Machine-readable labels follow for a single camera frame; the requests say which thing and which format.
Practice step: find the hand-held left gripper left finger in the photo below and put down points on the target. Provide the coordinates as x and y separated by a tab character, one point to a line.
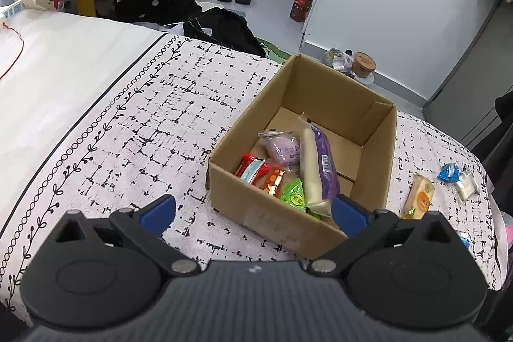
158	213

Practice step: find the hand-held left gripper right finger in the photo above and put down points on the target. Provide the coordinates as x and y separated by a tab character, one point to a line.
349	214

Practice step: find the long purple snack packet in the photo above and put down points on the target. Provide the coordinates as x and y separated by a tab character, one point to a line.
320	165

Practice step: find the green packet with yellow print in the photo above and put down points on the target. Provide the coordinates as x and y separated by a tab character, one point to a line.
293	194

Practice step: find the orange biscuit packet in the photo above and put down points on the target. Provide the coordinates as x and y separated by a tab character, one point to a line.
419	195

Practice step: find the small orange snack packet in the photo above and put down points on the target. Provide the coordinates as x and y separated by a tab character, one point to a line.
273	179

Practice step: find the cardboard box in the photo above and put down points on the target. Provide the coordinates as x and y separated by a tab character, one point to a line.
248	205

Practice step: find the clear purple pastry packet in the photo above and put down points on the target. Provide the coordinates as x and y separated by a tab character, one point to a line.
282	149

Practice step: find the red snack packet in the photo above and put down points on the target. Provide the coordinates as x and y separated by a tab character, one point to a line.
249	169

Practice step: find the small blue snack packet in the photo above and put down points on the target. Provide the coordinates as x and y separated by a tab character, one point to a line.
449	172

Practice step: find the white snack packet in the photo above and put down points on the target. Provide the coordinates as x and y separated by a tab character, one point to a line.
467	183

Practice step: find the brown instant noodle cup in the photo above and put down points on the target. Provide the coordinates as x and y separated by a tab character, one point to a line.
364	65

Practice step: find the clear plastic trash bag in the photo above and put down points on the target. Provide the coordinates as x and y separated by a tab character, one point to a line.
337	58

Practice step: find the grey door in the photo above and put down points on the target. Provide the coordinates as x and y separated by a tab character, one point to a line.
469	85

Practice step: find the white bed sheet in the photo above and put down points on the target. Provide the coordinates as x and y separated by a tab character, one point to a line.
60	65

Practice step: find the green floor mat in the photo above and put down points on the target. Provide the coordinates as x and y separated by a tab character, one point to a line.
276	51

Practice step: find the black bag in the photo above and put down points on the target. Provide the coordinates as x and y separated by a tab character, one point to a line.
224	31

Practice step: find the black clothing pile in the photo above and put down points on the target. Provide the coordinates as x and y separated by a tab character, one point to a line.
160	5

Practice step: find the red cooking oil bottle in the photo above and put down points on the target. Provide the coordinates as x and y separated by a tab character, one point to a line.
301	5

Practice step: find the white power strip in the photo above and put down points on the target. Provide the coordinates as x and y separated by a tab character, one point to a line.
10	11

